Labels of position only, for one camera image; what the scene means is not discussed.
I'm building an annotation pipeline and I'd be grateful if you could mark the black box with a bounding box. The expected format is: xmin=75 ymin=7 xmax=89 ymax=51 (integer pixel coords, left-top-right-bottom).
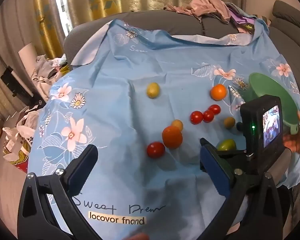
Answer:
xmin=1 ymin=66 xmax=33 ymax=98

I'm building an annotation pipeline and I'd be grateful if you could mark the pile of light clothes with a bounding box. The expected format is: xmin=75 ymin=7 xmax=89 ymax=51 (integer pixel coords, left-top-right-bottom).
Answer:
xmin=31 ymin=54 xmax=71 ymax=100

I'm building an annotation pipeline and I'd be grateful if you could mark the white plastic bag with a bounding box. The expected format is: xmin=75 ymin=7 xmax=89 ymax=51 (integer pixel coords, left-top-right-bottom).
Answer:
xmin=2 ymin=105 xmax=40 ymax=155

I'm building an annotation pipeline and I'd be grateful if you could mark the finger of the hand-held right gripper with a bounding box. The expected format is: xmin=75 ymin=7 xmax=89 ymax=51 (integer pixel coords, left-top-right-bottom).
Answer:
xmin=217 ymin=150 xmax=249 ymax=161

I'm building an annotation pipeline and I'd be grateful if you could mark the green fruit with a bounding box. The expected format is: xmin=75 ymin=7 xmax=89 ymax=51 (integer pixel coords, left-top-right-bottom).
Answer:
xmin=216 ymin=139 xmax=237 ymax=152

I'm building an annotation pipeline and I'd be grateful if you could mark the pink garment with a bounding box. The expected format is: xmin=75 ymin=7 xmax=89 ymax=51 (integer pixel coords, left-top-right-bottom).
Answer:
xmin=164 ymin=0 xmax=232 ymax=24

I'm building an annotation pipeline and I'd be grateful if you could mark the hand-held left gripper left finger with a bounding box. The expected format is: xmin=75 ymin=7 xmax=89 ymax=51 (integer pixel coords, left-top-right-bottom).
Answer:
xmin=18 ymin=144 xmax=98 ymax=240

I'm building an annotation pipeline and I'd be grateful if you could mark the white board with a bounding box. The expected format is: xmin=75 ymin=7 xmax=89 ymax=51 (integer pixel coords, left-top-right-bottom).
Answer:
xmin=18 ymin=42 xmax=38 ymax=75

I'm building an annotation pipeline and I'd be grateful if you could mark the green plastic bowl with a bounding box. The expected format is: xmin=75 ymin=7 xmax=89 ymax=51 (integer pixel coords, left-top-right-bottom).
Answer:
xmin=249 ymin=72 xmax=300 ymax=135

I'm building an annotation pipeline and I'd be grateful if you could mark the golden patterned curtain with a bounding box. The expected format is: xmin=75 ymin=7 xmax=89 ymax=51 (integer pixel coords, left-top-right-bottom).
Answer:
xmin=34 ymin=0 xmax=265 ymax=58

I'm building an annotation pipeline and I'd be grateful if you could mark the grey sofa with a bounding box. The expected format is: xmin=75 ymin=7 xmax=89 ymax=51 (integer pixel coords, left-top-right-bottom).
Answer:
xmin=64 ymin=0 xmax=300 ymax=65

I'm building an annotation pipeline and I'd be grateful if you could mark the small yellow-orange fruit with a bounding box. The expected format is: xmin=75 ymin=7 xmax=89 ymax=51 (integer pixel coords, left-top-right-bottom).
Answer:
xmin=171 ymin=119 xmax=184 ymax=132

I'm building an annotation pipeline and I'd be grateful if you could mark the small brownish fruit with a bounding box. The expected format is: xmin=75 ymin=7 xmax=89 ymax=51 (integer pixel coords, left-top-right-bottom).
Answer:
xmin=224 ymin=117 xmax=236 ymax=129

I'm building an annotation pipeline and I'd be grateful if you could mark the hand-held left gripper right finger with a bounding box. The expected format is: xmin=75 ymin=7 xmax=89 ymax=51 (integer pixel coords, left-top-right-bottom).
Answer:
xmin=199 ymin=137 xmax=284 ymax=240

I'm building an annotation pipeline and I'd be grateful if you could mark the large red tomato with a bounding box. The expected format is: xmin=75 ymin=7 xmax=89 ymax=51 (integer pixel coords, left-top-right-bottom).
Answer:
xmin=147 ymin=142 xmax=166 ymax=158

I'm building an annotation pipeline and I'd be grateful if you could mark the round orange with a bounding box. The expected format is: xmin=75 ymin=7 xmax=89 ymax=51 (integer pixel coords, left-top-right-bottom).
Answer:
xmin=210 ymin=84 xmax=227 ymax=100

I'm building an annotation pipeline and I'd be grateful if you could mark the red and yellow bag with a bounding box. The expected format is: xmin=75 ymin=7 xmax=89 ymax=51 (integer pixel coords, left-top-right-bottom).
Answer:
xmin=2 ymin=140 xmax=31 ymax=173

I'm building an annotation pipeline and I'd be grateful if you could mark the blue floral cloth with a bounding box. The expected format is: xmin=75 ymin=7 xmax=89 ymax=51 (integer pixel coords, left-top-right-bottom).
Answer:
xmin=27 ymin=19 xmax=300 ymax=240

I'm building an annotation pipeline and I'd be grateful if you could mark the purple garment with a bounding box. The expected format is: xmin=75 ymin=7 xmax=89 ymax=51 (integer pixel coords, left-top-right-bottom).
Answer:
xmin=227 ymin=4 xmax=256 ymax=33

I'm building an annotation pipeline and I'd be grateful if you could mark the yellow-green lemon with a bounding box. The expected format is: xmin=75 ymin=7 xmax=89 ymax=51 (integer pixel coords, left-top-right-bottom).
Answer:
xmin=146 ymin=82 xmax=161 ymax=99

